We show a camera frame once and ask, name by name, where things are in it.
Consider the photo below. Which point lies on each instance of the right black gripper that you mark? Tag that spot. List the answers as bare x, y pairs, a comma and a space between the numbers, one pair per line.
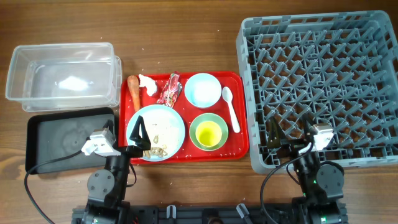
294, 147

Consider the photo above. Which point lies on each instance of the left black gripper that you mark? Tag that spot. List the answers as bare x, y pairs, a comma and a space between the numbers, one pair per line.
143, 143

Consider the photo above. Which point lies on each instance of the light blue plate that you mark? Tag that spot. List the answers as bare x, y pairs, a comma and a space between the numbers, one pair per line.
161, 120

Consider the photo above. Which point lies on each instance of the white plastic spoon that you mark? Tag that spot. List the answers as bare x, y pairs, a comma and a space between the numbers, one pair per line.
228, 97

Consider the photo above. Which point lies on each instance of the green bowl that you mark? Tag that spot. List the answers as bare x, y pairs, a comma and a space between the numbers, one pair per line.
209, 117

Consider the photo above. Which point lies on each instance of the light blue bowl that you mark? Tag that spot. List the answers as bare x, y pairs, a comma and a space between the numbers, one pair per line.
203, 90

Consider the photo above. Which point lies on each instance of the yellow cup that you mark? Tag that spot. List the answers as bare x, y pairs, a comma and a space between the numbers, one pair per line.
208, 133

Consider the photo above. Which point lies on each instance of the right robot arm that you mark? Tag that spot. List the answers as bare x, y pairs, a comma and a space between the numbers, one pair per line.
321, 182

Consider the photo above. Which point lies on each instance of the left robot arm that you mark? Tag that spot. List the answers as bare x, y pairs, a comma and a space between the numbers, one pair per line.
107, 186

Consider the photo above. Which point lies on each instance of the grey dishwasher rack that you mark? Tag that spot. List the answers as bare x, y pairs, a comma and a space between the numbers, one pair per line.
337, 68

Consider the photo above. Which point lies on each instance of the peanut food scraps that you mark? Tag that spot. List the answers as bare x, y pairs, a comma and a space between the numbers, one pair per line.
158, 148

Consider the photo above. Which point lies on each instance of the orange carrot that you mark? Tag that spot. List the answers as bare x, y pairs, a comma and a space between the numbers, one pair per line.
133, 85

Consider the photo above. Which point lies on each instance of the crumpled white tissue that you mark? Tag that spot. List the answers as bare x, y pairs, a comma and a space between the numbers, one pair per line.
148, 83

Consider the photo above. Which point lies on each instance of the red snack wrapper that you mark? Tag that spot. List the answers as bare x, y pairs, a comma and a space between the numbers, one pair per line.
170, 91

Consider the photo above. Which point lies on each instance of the red serving tray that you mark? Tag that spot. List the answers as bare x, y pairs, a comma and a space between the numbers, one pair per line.
236, 145

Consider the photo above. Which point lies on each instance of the black plastic tray bin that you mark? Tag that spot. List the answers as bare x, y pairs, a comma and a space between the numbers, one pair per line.
52, 136

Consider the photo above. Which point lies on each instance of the clear plastic bin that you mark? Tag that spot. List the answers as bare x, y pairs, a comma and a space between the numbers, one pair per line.
73, 76

